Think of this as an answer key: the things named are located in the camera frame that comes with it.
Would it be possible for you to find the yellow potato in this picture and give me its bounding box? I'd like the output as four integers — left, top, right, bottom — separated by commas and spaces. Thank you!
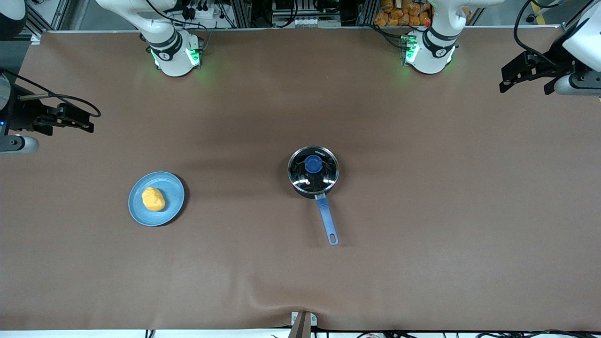
141, 187, 166, 212

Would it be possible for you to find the glass lid with blue knob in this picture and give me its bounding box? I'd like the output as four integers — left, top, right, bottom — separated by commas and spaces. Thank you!
288, 146, 339, 194

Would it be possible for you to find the blue round plate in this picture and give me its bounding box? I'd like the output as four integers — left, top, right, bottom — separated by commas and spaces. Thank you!
128, 171, 185, 227

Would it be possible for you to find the pile of orange packets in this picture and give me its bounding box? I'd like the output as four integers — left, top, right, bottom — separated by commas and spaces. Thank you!
374, 0, 433, 27

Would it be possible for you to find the white power strip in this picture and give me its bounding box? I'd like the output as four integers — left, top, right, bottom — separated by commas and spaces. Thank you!
184, 0, 222, 20

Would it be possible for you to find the white terminal block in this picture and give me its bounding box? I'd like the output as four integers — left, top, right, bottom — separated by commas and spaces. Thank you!
292, 16, 331, 28

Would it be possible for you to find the brown table mat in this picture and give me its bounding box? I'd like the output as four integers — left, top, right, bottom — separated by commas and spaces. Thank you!
0, 28, 601, 332

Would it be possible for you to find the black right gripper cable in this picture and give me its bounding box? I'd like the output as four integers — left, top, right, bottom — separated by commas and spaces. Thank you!
0, 68, 102, 118

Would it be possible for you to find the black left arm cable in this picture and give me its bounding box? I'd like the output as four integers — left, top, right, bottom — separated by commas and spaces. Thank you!
513, 0, 564, 69

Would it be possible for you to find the black pot with blue handle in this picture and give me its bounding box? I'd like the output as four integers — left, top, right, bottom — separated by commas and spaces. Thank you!
288, 146, 340, 247

